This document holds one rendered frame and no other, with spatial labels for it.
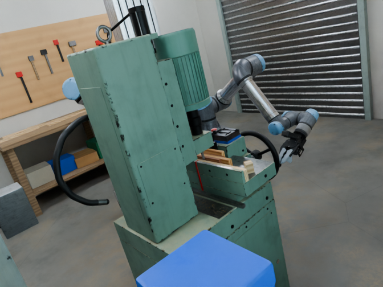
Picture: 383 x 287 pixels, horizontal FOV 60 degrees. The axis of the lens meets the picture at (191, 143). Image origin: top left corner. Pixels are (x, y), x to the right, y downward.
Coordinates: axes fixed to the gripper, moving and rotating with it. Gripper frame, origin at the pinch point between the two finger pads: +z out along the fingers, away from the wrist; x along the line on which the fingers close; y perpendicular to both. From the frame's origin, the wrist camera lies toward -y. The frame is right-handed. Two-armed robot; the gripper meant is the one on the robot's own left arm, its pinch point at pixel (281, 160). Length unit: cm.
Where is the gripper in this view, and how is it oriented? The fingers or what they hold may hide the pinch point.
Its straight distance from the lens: 174.5
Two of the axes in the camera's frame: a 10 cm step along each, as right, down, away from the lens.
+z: -5.6, 7.7, -3.0
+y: 5.4, 6.2, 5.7
